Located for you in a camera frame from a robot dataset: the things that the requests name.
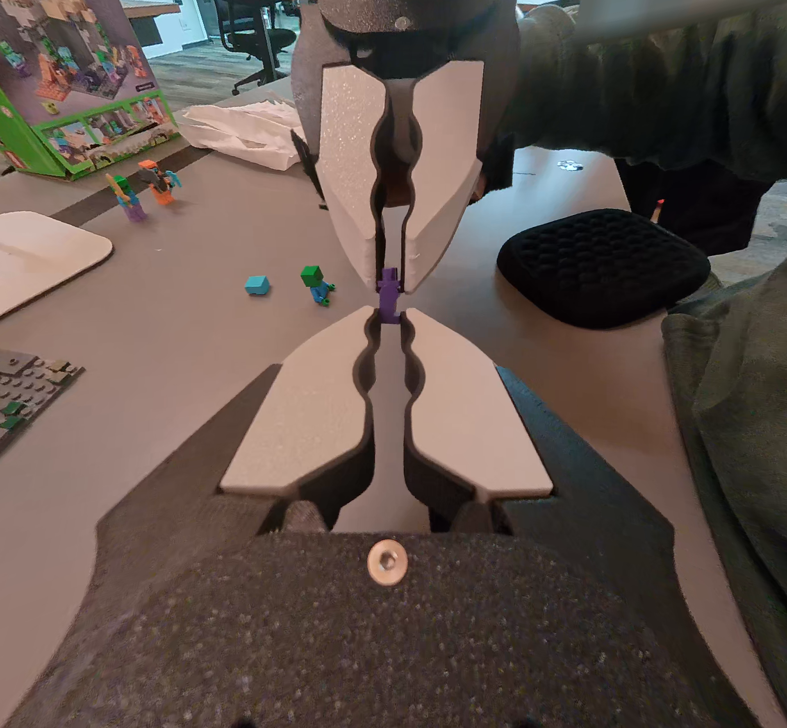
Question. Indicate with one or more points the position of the black mesh wrist rest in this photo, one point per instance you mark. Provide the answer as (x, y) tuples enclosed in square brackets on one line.
[(602, 267)]

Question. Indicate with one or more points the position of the black mesh office chair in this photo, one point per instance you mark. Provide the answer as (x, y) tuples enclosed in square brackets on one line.
[(240, 3)]

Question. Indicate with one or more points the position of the cyan toy helmet brick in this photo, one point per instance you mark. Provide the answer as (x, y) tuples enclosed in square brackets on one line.
[(258, 285)]

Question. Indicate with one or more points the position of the orange toy figure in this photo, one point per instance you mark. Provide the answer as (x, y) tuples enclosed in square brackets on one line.
[(158, 184)]

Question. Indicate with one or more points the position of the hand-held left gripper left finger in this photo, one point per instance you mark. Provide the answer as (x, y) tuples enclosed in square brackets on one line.
[(295, 427)]

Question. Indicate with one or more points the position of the green toy figure purple legs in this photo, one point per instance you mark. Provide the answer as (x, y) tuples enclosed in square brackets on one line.
[(129, 199)]

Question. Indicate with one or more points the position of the toy set cardboard box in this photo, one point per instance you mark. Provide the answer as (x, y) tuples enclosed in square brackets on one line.
[(74, 33)]

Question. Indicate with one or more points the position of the grey toy baseplate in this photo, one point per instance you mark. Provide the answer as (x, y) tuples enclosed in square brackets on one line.
[(31, 390)]

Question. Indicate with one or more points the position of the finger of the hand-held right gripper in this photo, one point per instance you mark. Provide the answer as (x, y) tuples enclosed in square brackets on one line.
[(449, 144), (347, 144)]

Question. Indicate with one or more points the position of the person's green hoodie torso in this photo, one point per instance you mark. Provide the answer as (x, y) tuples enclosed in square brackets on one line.
[(738, 433)]

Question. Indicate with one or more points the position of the black desk grommet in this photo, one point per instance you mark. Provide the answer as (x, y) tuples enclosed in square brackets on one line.
[(569, 164)]

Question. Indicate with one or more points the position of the white flat pad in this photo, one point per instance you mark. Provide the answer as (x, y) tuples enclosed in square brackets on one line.
[(43, 255)]

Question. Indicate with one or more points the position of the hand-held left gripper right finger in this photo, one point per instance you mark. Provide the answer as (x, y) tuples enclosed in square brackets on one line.
[(473, 427)]

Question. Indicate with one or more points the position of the white paper bag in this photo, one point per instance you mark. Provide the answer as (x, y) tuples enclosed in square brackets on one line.
[(240, 132)]

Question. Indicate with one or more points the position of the grey desk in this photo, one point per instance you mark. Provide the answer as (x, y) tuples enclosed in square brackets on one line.
[(184, 322)]

